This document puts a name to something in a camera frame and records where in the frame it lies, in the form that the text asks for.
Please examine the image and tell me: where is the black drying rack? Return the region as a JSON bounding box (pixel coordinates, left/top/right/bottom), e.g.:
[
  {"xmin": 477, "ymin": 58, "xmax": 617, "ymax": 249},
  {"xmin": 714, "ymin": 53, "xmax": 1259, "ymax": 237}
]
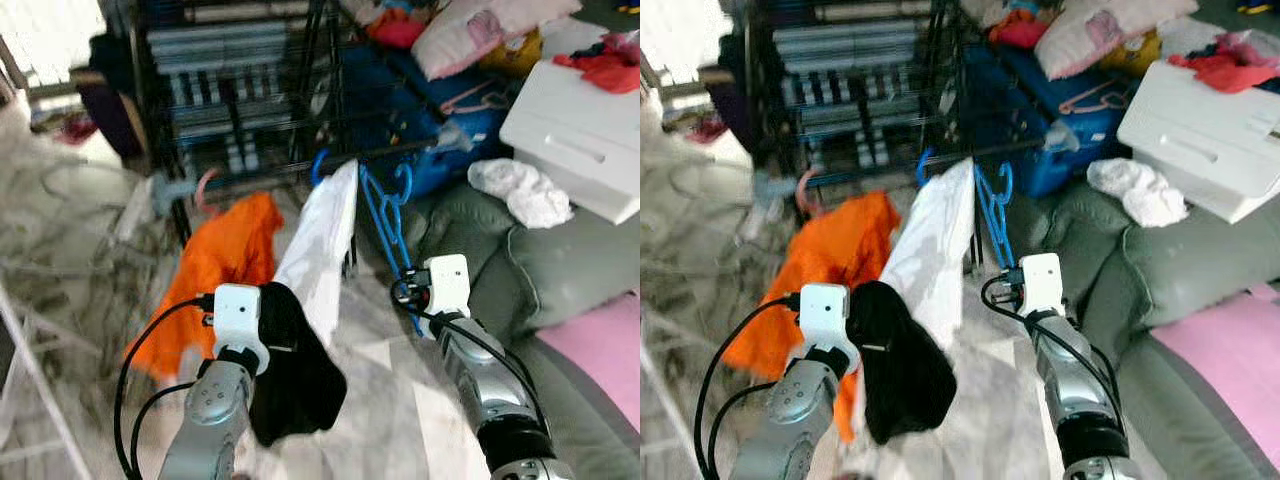
[
  {"xmin": 745, "ymin": 0, "xmax": 1091, "ymax": 246},
  {"xmin": 128, "ymin": 0, "xmax": 481, "ymax": 246}
]

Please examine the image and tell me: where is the dark armchair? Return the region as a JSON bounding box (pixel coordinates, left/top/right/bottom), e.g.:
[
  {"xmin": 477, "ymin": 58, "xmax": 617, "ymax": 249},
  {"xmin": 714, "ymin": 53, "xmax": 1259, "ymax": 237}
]
[
  {"xmin": 700, "ymin": 35, "xmax": 771, "ymax": 161},
  {"xmin": 72, "ymin": 35, "xmax": 151, "ymax": 161}
]

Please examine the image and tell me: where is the pink plastic hanger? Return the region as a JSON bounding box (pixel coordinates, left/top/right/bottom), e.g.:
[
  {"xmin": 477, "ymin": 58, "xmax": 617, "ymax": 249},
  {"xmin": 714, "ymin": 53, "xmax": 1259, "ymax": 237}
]
[
  {"xmin": 193, "ymin": 168, "xmax": 223, "ymax": 216},
  {"xmin": 438, "ymin": 85, "xmax": 513, "ymax": 116},
  {"xmin": 795, "ymin": 168, "xmax": 823, "ymax": 216},
  {"xmin": 1058, "ymin": 85, "xmax": 1131, "ymax": 116}
]

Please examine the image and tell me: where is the yellow bag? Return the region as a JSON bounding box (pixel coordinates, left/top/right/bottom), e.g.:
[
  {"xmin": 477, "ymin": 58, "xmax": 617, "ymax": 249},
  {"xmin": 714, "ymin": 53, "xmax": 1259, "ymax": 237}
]
[
  {"xmin": 1100, "ymin": 30, "xmax": 1163, "ymax": 79},
  {"xmin": 480, "ymin": 30, "xmax": 546, "ymax": 79}
]

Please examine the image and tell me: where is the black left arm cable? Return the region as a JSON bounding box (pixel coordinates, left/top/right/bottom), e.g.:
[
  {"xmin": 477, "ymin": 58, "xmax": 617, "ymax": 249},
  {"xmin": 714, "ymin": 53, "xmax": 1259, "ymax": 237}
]
[
  {"xmin": 130, "ymin": 380, "xmax": 201, "ymax": 471},
  {"xmin": 113, "ymin": 293, "xmax": 216, "ymax": 476},
  {"xmin": 712, "ymin": 380, "xmax": 791, "ymax": 471},
  {"xmin": 695, "ymin": 293, "xmax": 803, "ymax": 476}
]

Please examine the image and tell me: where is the white printer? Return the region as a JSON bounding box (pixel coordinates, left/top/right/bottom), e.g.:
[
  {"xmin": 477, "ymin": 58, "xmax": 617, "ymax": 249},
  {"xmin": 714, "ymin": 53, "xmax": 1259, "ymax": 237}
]
[
  {"xmin": 498, "ymin": 60, "xmax": 641, "ymax": 226},
  {"xmin": 1117, "ymin": 60, "xmax": 1280, "ymax": 226}
]

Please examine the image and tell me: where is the white pink pillow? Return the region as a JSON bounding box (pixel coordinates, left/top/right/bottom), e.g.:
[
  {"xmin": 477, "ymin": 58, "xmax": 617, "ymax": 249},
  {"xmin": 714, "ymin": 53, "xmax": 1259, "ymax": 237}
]
[
  {"xmin": 1035, "ymin": 0, "xmax": 1201, "ymax": 81},
  {"xmin": 412, "ymin": 0, "xmax": 583, "ymax": 81}
]

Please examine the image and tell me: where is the black shirt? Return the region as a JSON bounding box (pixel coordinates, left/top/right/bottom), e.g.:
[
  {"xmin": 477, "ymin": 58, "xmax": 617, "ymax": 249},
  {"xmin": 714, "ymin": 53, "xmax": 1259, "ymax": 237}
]
[
  {"xmin": 845, "ymin": 280, "xmax": 959, "ymax": 446},
  {"xmin": 245, "ymin": 282, "xmax": 349, "ymax": 448}
]

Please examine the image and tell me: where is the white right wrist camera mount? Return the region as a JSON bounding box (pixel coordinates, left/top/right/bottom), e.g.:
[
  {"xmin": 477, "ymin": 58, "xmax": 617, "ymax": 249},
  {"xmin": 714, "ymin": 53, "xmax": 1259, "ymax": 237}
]
[
  {"xmin": 1018, "ymin": 252, "xmax": 1064, "ymax": 319},
  {"xmin": 422, "ymin": 254, "xmax": 471, "ymax": 319}
]

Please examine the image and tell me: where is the orange shirt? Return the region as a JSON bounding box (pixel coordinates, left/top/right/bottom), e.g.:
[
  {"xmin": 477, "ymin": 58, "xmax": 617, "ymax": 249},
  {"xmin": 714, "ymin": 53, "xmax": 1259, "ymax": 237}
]
[
  {"xmin": 722, "ymin": 190, "xmax": 904, "ymax": 443},
  {"xmin": 125, "ymin": 192, "xmax": 286, "ymax": 383}
]

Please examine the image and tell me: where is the bright window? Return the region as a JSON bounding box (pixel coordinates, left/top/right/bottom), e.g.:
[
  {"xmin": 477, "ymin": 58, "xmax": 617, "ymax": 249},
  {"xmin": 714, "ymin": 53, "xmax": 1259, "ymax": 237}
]
[
  {"xmin": 0, "ymin": 0, "xmax": 109, "ymax": 86},
  {"xmin": 640, "ymin": 0, "xmax": 721, "ymax": 86}
]

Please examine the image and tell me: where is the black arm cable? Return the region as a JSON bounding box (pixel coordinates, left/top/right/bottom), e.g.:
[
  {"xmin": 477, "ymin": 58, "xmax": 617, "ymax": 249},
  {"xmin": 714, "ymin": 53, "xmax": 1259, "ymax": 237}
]
[
  {"xmin": 113, "ymin": 293, "xmax": 216, "ymax": 476},
  {"xmin": 980, "ymin": 275, "xmax": 1126, "ymax": 416},
  {"xmin": 390, "ymin": 275, "xmax": 549, "ymax": 416},
  {"xmin": 712, "ymin": 380, "xmax": 791, "ymax": 471},
  {"xmin": 130, "ymin": 380, "xmax": 201, "ymax": 471},
  {"xmin": 695, "ymin": 293, "xmax": 803, "ymax": 476}
]

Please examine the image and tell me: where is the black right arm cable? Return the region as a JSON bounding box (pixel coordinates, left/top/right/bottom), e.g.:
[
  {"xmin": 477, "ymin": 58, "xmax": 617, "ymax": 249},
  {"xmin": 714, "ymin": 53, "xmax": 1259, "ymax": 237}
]
[
  {"xmin": 980, "ymin": 275, "xmax": 1126, "ymax": 416},
  {"xmin": 390, "ymin": 275, "xmax": 549, "ymax": 416}
]

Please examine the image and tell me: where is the white crumpled cloth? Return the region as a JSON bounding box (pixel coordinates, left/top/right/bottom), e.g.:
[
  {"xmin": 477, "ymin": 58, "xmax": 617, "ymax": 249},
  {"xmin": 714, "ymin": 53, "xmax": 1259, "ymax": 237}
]
[
  {"xmin": 1087, "ymin": 158, "xmax": 1191, "ymax": 229},
  {"xmin": 468, "ymin": 158, "xmax": 576, "ymax": 229}
]

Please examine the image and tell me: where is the white shirt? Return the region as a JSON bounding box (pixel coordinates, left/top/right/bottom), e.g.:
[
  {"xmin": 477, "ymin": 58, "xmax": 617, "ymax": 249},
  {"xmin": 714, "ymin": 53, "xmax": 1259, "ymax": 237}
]
[
  {"xmin": 880, "ymin": 157, "xmax": 976, "ymax": 349},
  {"xmin": 272, "ymin": 160, "xmax": 361, "ymax": 349}
]

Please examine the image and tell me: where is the white folding chair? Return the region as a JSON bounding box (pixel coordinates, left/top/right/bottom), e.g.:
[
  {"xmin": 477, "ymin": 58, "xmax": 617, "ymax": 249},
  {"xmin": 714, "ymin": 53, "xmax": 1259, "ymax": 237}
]
[
  {"xmin": 640, "ymin": 350, "xmax": 691, "ymax": 480},
  {"xmin": 0, "ymin": 280, "xmax": 71, "ymax": 480}
]

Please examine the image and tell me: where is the grey green sofa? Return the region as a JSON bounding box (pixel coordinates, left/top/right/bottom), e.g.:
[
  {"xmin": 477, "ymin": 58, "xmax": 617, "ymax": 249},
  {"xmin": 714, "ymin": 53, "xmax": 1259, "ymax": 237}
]
[
  {"xmin": 1005, "ymin": 180, "xmax": 1280, "ymax": 480},
  {"xmin": 405, "ymin": 180, "xmax": 641, "ymax": 480}
]

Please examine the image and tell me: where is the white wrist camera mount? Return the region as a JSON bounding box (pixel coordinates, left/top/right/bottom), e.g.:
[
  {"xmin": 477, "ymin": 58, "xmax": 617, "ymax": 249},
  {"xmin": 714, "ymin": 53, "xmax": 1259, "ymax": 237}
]
[
  {"xmin": 798, "ymin": 284, "xmax": 851, "ymax": 351},
  {"xmin": 1018, "ymin": 252, "xmax": 1064, "ymax": 319},
  {"xmin": 422, "ymin": 254, "xmax": 471, "ymax": 319},
  {"xmin": 212, "ymin": 284, "xmax": 263, "ymax": 351}
]

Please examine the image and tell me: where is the red cloth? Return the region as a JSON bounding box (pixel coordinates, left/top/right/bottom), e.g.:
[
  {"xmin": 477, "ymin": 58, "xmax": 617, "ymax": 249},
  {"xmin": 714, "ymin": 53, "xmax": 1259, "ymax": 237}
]
[
  {"xmin": 552, "ymin": 45, "xmax": 641, "ymax": 96},
  {"xmin": 988, "ymin": 8, "xmax": 1051, "ymax": 51},
  {"xmin": 1170, "ymin": 45, "xmax": 1280, "ymax": 96},
  {"xmin": 365, "ymin": 8, "xmax": 426, "ymax": 51}
]

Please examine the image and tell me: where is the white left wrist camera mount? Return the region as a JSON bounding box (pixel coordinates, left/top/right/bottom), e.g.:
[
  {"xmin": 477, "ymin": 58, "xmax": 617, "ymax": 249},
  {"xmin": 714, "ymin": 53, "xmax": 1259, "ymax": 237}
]
[
  {"xmin": 212, "ymin": 284, "xmax": 263, "ymax": 351},
  {"xmin": 798, "ymin": 284, "xmax": 851, "ymax": 351}
]

